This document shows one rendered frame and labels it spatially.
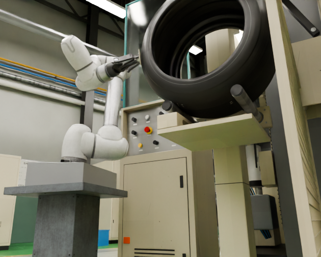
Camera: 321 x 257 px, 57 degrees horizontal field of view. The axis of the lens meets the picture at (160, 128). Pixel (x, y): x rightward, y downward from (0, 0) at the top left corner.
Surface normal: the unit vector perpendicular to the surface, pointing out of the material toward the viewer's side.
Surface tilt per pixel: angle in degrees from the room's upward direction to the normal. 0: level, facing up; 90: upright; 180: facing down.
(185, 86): 100
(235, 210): 90
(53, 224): 90
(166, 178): 90
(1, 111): 90
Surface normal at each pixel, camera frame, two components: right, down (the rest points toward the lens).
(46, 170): -0.33, -0.28
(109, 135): 0.28, -0.45
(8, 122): 0.65, -0.24
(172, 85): -0.54, -0.08
